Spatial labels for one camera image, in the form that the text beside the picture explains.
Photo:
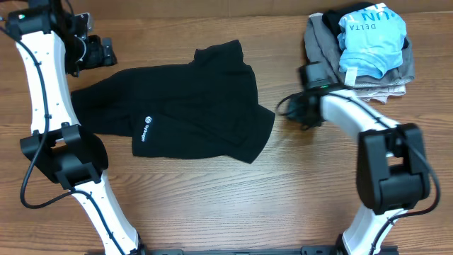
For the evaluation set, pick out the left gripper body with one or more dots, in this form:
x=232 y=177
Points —
x=88 y=54

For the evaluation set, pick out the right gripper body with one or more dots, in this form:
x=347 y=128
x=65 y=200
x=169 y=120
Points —
x=293 y=110

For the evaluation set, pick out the black t-shirt with logo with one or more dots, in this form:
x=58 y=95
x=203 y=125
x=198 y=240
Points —
x=203 y=109

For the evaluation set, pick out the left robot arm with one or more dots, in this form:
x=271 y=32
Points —
x=55 y=43

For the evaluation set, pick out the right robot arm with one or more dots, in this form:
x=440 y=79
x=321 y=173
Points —
x=393 y=177

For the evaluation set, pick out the grey folded garment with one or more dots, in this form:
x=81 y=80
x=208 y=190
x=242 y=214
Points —
x=406 y=72

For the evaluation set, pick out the beige folded garment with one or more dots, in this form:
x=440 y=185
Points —
x=375 y=93

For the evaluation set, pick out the black folded garment in pile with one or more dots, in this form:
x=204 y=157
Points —
x=334 y=19

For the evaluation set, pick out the light blue folded shirt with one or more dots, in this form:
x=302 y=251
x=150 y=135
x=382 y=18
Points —
x=369 y=64

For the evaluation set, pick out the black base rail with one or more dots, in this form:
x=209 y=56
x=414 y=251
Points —
x=233 y=252

